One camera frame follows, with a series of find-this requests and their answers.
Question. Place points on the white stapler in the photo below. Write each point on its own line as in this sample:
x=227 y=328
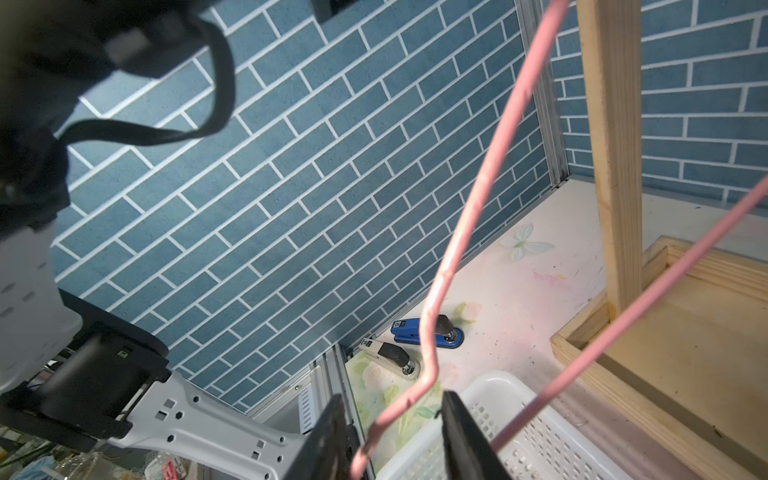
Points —
x=391 y=357

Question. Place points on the aluminium corner post left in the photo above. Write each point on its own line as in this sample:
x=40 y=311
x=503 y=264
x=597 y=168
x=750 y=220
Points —
x=529 y=14

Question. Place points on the white plastic basket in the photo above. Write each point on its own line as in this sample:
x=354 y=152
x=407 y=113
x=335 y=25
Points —
x=548 y=447

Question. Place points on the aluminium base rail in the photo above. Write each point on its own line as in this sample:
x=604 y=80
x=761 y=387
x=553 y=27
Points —
x=295 y=407

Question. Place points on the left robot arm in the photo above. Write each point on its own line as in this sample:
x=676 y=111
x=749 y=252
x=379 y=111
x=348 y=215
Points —
x=206 y=242

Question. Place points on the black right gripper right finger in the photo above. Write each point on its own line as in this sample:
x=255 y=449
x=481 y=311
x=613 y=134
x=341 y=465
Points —
x=468 y=454

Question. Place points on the wooden clothes rack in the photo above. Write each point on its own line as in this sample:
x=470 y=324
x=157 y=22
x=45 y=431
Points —
x=681 y=327

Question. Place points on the pink wire hanger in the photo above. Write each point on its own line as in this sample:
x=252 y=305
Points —
x=474 y=210

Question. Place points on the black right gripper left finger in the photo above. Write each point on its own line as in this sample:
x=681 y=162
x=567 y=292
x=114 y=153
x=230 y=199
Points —
x=323 y=455

